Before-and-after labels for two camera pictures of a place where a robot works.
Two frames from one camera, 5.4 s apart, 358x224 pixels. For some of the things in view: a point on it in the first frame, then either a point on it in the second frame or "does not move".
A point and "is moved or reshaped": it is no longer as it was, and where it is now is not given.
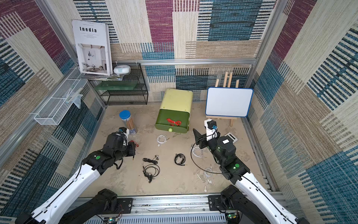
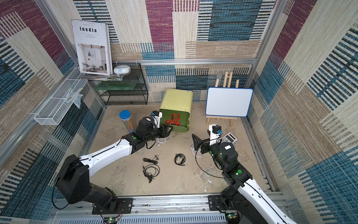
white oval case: x=122 y=69 does not move
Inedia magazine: x=92 y=39 does not move
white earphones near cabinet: x=161 y=139 does not move
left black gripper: x=131 y=145 -> x=163 y=130
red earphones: x=137 y=145 is moved or reshaped
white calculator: x=232 y=136 does not move
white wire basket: x=51 y=112 does not move
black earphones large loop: x=150 y=171 does not move
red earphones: x=172 y=122 is moved or reshaped
